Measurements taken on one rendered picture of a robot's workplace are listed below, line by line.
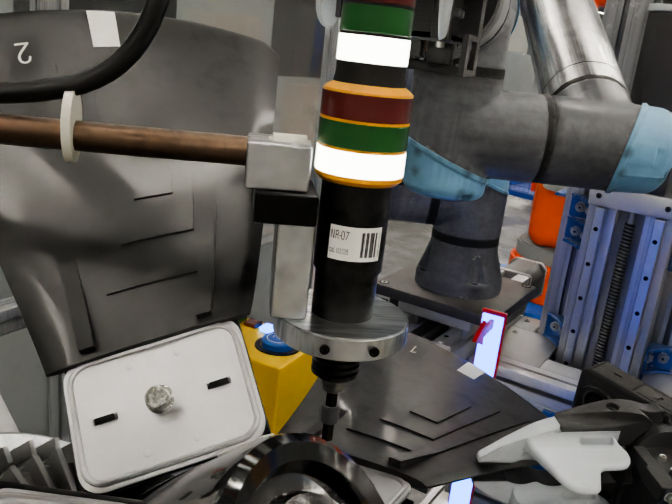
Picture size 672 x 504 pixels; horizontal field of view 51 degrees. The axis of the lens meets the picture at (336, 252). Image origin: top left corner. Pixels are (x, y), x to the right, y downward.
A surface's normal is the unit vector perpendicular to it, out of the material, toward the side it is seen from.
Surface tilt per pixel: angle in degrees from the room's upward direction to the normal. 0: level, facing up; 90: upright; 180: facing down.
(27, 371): 90
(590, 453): 6
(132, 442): 48
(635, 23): 90
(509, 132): 80
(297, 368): 90
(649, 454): 6
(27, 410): 90
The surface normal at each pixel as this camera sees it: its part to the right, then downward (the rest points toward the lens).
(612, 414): -0.10, 0.38
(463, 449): 0.27, -0.94
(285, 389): 0.87, 0.23
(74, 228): 0.07, -0.41
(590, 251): -0.53, 0.18
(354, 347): 0.19, 0.30
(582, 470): 0.12, -0.91
